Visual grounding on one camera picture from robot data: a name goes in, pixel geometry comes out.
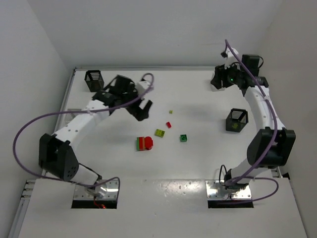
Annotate red green brown lego stack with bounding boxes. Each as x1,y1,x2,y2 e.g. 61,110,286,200
136,136,154,151

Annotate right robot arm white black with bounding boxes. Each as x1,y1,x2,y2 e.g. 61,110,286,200
211,52,296,189

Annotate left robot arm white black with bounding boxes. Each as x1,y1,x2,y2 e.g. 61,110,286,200
39,75,154,187

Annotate lime flat lego plate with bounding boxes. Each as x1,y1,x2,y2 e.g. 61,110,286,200
155,129,165,138

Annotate black slotted container right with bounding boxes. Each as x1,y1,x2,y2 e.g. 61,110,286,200
225,108,249,133

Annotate black slotted container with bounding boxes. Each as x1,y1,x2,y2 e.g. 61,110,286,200
84,70,104,92
225,108,249,133

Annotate small green square lego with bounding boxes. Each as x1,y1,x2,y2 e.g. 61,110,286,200
180,134,188,142

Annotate black slotted container far left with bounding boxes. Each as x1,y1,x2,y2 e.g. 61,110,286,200
84,70,104,92

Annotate white slotted container near left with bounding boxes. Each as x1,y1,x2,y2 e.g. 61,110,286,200
64,109,81,124

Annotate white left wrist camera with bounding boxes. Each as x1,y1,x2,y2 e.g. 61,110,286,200
135,80,154,96

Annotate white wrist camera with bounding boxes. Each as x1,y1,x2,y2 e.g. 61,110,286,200
135,80,154,96
220,47,238,69

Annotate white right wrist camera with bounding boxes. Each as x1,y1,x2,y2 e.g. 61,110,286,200
220,47,238,69

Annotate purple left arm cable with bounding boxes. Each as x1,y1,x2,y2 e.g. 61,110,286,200
12,72,156,191

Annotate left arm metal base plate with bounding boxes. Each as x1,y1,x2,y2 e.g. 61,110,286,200
73,178,120,201

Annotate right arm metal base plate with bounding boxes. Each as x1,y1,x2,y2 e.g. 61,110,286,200
205,179,252,201

